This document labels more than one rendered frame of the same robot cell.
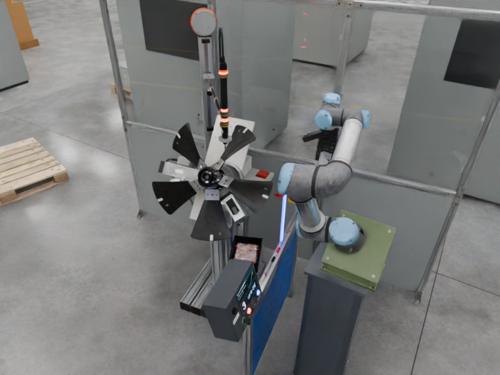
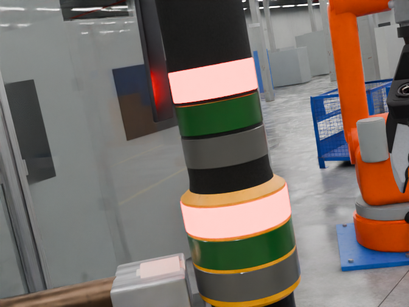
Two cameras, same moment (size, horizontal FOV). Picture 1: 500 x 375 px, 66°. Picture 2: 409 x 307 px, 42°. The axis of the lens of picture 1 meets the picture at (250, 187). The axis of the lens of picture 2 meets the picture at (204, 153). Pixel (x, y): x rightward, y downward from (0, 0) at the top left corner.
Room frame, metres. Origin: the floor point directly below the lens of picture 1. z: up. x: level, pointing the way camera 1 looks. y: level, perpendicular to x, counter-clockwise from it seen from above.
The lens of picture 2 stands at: (1.77, 0.34, 1.63)
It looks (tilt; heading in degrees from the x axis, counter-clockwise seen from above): 9 degrees down; 281
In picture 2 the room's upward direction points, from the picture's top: 11 degrees counter-clockwise
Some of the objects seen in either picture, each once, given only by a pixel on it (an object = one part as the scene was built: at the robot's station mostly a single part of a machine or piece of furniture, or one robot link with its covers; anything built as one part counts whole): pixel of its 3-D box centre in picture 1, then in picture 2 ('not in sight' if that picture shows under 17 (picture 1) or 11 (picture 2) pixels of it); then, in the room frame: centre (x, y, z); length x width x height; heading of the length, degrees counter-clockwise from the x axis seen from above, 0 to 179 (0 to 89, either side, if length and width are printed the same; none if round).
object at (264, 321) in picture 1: (274, 299); not in sight; (1.58, -0.16, 0.45); 0.82 x 0.02 x 0.66; 158
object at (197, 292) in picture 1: (225, 284); not in sight; (2.04, 0.18, 0.04); 0.62 x 0.45 x 0.08; 158
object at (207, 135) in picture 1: (210, 159); not in sight; (2.51, 0.30, 0.90); 0.08 x 0.06 x 1.80; 103
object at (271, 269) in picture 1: (277, 257); not in sight; (1.58, -0.16, 0.82); 0.90 x 0.04 x 0.08; 158
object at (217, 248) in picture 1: (217, 254); not in sight; (1.95, 0.22, 0.46); 0.09 x 0.05 x 0.91; 68
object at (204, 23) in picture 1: (204, 21); not in sight; (2.51, 0.30, 1.88); 0.16 x 0.07 x 0.16; 103
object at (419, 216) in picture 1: (266, 204); not in sight; (2.47, -0.14, 0.50); 2.59 x 0.03 x 0.91; 68
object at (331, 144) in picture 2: not in sight; (363, 121); (1.02, -7.14, 0.49); 1.27 x 0.88 x 0.98; 60
